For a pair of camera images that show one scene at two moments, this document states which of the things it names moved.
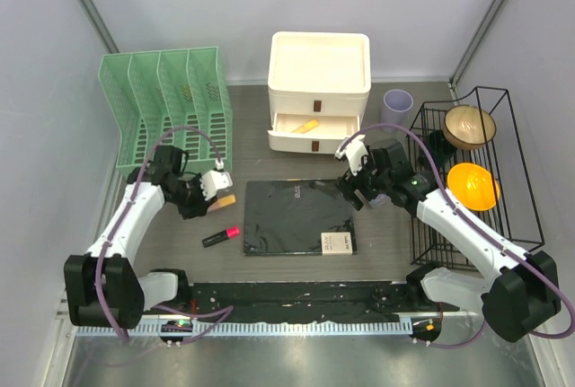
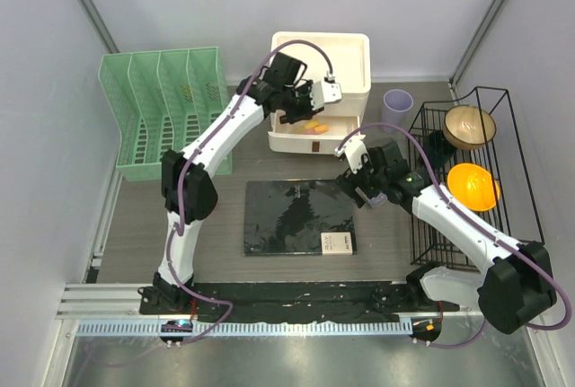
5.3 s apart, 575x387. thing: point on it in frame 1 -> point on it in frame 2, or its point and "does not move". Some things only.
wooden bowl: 467,127 does not move
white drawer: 312,133 does not move
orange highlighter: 223,202 -> 322,128
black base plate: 275,300 does not move
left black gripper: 201,205 -> 308,112
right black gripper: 349,183 does not move
